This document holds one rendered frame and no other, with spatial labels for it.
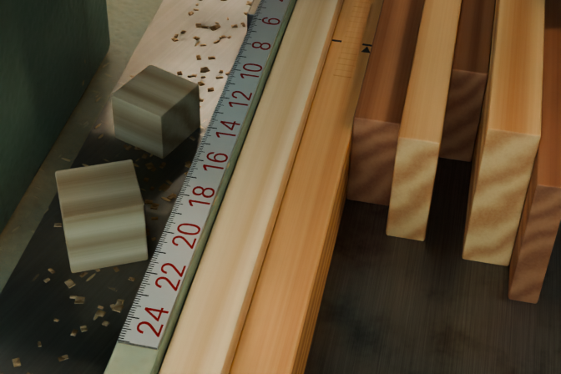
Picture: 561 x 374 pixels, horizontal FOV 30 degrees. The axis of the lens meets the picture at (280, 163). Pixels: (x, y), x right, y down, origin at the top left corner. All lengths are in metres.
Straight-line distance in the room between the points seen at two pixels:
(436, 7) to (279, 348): 0.20
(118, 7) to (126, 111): 0.16
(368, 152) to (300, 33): 0.07
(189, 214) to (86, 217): 0.18
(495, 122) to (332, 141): 0.07
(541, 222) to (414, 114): 0.07
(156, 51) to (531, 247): 0.38
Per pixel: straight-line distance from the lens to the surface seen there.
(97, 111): 0.68
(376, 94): 0.45
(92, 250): 0.57
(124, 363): 0.33
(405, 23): 0.50
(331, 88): 0.46
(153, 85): 0.64
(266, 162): 0.41
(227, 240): 0.37
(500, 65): 0.43
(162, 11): 0.77
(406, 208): 0.44
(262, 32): 0.47
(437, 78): 0.45
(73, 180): 0.57
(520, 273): 0.42
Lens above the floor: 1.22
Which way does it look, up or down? 41 degrees down
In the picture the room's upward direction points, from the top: 2 degrees clockwise
